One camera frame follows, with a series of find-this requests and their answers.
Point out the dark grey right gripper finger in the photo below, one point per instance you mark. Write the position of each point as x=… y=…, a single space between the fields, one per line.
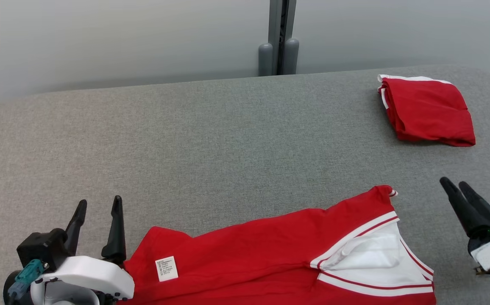
x=465 y=214
x=488 y=214

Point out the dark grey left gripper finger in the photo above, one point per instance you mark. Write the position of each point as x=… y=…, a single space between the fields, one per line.
x=76 y=228
x=117 y=237

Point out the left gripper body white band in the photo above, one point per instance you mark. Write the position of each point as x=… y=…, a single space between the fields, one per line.
x=92 y=271

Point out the red shorts with white trim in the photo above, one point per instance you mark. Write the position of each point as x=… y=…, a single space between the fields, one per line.
x=431 y=110

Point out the red Bulls basketball jersey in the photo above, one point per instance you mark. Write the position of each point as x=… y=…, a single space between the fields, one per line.
x=249 y=262

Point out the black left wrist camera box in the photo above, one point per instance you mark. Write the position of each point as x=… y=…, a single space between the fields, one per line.
x=41 y=250

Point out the grey rounded post foot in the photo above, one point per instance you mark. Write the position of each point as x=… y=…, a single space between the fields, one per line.
x=265 y=59
x=292 y=55

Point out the grey partition post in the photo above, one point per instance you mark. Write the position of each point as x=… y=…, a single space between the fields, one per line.
x=275 y=25

